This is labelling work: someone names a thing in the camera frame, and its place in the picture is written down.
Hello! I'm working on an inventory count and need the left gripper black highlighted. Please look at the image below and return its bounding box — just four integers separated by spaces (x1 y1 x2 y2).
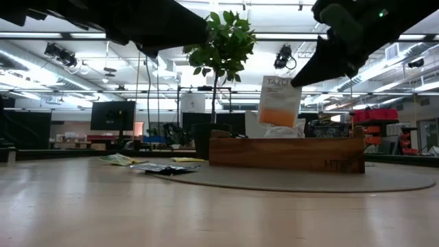
78 0 210 58

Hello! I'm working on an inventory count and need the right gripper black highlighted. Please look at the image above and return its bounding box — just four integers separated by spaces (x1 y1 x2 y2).
290 0 395 89

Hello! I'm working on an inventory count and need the white orange tea packet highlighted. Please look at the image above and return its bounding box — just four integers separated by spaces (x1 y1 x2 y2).
263 118 307 139
257 75 302 128

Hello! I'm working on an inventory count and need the dark blue tea packet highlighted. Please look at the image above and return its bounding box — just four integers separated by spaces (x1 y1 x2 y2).
307 119 351 139
129 162 202 175

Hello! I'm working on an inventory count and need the wooden tea organizer box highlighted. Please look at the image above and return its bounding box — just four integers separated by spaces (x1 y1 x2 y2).
208 126 366 174

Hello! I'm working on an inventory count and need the green yellow tea packet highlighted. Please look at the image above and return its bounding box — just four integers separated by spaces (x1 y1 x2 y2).
98 152 149 167

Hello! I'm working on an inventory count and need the black ceiling-mounted device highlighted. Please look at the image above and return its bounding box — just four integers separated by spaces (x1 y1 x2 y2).
43 42 78 68
273 44 297 71

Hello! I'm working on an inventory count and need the potted green plant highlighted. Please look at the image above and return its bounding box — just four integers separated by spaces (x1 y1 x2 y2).
183 10 257 161

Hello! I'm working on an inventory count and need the shelf with red bins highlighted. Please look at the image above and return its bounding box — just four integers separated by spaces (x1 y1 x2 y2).
352 108 418 156

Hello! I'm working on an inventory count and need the black background monitor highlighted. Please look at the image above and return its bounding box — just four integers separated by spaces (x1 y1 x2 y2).
90 100 137 132

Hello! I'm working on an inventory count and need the round beige mat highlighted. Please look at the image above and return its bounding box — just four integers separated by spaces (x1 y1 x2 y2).
147 161 437 193

